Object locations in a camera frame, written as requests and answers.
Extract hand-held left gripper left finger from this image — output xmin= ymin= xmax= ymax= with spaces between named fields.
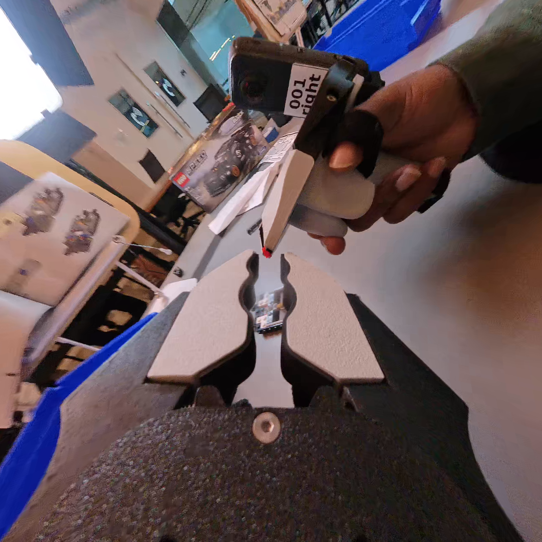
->
xmin=147 ymin=250 xmax=259 ymax=383

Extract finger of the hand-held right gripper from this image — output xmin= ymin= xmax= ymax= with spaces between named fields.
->
xmin=259 ymin=148 xmax=316 ymax=255

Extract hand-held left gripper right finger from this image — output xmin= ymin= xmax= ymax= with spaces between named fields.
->
xmin=280 ymin=252 xmax=386 ymax=386

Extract lego car model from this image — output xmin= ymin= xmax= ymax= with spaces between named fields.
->
xmin=251 ymin=288 xmax=287 ymax=334

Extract lego instruction booklet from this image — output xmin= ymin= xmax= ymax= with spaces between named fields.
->
xmin=0 ymin=172 xmax=140 ymax=305

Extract blue plastic bin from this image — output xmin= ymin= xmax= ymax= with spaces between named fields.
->
xmin=314 ymin=0 xmax=443 ymax=73
xmin=0 ymin=312 xmax=160 ymax=536

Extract lego set box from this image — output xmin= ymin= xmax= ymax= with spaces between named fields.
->
xmin=170 ymin=104 xmax=273 ymax=212

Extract white paper sheets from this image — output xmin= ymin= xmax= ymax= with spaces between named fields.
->
xmin=207 ymin=119 xmax=301 ymax=236

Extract hanging banner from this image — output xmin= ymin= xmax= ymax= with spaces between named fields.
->
xmin=236 ymin=0 xmax=310 ymax=45

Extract black office chair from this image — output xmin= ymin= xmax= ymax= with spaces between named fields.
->
xmin=193 ymin=83 xmax=229 ymax=123

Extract white book stand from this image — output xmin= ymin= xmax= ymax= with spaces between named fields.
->
xmin=0 ymin=237 xmax=200 ymax=428

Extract tan panel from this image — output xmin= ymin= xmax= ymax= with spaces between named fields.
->
xmin=0 ymin=140 xmax=140 ymax=246

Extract studio light panel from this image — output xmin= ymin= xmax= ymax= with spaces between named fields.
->
xmin=0 ymin=9 xmax=64 ymax=140

